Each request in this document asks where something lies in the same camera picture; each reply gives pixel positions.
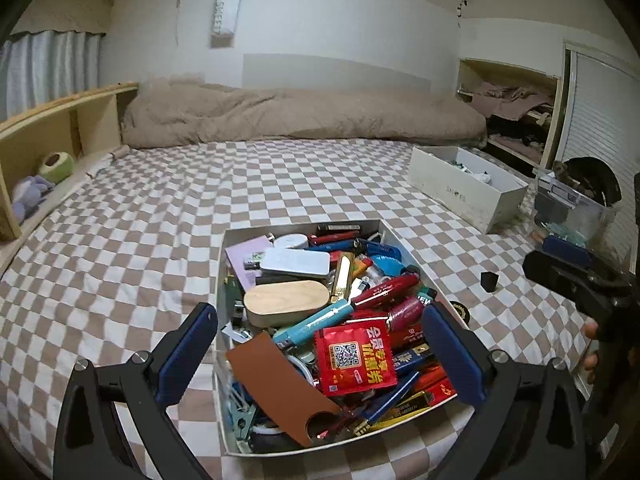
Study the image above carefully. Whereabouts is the blue lighter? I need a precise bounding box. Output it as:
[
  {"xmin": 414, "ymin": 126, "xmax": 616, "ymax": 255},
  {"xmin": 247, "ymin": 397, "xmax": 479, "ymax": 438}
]
[{"xmin": 358, "ymin": 238, "xmax": 402, "ymax": 261}]

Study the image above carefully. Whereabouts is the red snack packet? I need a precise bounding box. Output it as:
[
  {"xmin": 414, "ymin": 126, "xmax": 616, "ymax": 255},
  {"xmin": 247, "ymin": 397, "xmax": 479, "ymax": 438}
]
[{"xmin": 314, "ymin": 318, "xmax": 397, "ymax": 396}]

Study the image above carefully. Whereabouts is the gold lighter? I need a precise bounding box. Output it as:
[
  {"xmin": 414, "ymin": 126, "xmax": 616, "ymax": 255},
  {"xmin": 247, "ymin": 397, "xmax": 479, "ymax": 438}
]
[{"xmin": 330, "ymin": 252, "xmax": 355, "ymax": 304}]

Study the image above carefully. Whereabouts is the teal lighter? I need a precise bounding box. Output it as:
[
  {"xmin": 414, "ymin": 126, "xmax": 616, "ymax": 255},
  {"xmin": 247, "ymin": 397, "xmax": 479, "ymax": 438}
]
[{"xmin": 272, "ymin": 299, "xmax": 354, "ymax": 350}]

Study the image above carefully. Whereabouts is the white remote control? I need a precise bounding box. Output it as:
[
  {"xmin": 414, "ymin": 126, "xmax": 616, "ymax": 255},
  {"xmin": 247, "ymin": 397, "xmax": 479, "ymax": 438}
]
[{"xmin": 260, "ymin": 247, "xmax": 330, "ymax": 278}]

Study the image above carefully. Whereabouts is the white clutter box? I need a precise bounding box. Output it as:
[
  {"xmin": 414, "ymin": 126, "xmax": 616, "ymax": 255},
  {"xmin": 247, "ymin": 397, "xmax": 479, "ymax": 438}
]
[{"xmin": 214, "ymin": 219, "xmax": 457, "ymax": 458}]

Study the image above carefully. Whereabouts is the person's right hand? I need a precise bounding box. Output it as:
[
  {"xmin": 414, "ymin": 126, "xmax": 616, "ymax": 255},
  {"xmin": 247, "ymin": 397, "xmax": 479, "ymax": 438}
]
[{"xmin": 582, "ymin": 321, "xmax": 599, "ymax": 385}]

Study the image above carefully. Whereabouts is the clear plastic storage bin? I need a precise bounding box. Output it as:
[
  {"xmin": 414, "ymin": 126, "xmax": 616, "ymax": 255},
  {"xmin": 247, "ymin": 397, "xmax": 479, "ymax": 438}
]
[{"xmin": 532, "ymin": 170, "xmax": 618, "ymax": 250}]

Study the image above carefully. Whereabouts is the black ribbed cap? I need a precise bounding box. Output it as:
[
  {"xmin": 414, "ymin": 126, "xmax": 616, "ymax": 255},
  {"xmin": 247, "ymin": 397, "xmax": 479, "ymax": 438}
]
[{"xmin": 480, "ymin": 271, "xmax": 499, "ymax": 294}]

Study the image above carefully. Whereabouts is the white shoe box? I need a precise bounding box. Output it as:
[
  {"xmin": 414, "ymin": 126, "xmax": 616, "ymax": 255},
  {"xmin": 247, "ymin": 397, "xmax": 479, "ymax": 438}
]
[{"xmin": 408, "ymin": 146, "xmax": 528, "ymax": 234}]

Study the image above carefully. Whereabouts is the black round tin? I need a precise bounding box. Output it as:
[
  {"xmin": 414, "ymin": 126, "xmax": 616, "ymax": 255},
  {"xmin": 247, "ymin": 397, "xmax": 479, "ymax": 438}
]
[{"xmin": 449, "ymin": 300, "xmax": 471, "ymax": 324}]

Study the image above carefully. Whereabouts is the blue plastic packet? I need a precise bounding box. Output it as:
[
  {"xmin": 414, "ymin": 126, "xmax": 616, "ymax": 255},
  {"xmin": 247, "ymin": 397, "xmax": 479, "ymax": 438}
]
[{"xmin": 370, "ymin": 255, "xmax": 406, "ymax": 278}]

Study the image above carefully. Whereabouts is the checkered brown white bedsheet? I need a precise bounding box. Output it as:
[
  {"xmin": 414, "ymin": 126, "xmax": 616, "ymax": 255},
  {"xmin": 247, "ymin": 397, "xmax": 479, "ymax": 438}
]
[{"xmin": 1, "ymin": 140, "xmax": 587, "ymax": 474}]

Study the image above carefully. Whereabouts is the slim red lighter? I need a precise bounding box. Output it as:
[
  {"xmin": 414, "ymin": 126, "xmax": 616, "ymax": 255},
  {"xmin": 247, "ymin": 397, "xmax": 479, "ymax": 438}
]
[{"xmin": 350, "ymin": 273, "xmax": 420, "ymax": 310}]

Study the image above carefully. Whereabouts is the brown leather pouch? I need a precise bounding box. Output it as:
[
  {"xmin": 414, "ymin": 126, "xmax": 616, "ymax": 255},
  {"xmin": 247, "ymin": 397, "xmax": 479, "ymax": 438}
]
[{"xmin": 226, "ymin": 333, "xmax": 342, "ymax": 448}]

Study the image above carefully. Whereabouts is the wooden oval lid box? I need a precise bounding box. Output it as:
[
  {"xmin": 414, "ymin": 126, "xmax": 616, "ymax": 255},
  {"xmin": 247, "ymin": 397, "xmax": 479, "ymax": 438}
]
[{"xmin": 243, "ymin": 281, "xmax": 330, "ymax": 328}]

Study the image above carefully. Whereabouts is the pink notebook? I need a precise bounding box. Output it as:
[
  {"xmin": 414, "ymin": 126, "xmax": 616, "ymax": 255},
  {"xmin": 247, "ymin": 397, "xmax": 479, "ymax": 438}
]
[{"xmin": 226, "ymin": 235, "xmax": 272, "ymax": 292}]

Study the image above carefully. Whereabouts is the purple plush toy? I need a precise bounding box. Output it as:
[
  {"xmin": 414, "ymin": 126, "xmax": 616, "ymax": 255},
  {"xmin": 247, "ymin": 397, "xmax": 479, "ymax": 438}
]
[{"xmin": 12, "ymin": 176, "xmax": 55, "ymax": 224}]

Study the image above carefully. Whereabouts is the green avocado plush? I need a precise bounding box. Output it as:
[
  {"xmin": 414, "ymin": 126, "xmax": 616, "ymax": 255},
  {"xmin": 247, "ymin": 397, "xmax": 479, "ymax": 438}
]
[{"xmin": 38, "ymin": 152, "xmax": 75, "ymax": 184}]

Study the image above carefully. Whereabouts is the wooden headboard shelf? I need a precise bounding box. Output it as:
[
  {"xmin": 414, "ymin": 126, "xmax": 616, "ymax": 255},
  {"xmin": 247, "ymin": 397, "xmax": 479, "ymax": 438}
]
[{"xmin": 1, "ymin": 82, "xmax": 138, "ymax": 269}]

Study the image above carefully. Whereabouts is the beige fluffy duvet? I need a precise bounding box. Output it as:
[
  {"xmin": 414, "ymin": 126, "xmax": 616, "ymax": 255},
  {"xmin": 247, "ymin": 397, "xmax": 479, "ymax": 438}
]
[{"xmin": 122, "ymin": 79, "xmax": 487, "ymax": 148}]

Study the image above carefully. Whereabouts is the grey window curtain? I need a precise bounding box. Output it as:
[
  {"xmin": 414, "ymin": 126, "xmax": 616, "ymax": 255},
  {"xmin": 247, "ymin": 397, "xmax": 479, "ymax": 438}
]
[{"xmin": 1, "ymin": 30, "xmax": 103, "ymax": 120}]

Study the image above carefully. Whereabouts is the white wall paper bag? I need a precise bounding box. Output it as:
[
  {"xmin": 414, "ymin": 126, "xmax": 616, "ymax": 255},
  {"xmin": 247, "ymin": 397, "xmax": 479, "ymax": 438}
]
[{"xmin": 212, "ymin": 0, "xmax": 241, "ymax": 38}]

